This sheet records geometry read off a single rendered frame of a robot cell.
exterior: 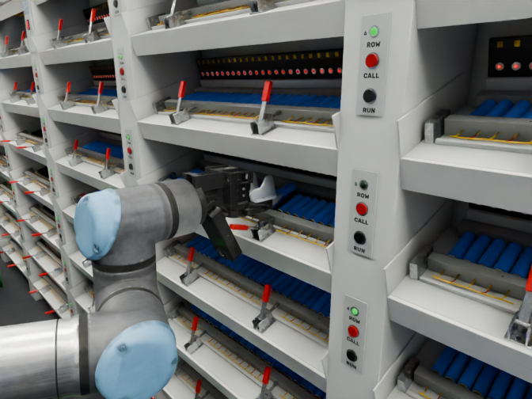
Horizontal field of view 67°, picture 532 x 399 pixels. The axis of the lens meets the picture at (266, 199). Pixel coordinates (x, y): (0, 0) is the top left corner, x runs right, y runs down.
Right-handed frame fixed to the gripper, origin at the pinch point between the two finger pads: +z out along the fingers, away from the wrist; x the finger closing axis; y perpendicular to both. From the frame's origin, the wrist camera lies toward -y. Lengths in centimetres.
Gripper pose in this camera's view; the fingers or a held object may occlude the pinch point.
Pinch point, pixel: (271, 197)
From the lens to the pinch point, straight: 80.7
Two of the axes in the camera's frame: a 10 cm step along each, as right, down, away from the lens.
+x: -7.1, -1.9, 6.8
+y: 0.2, -9.7, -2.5
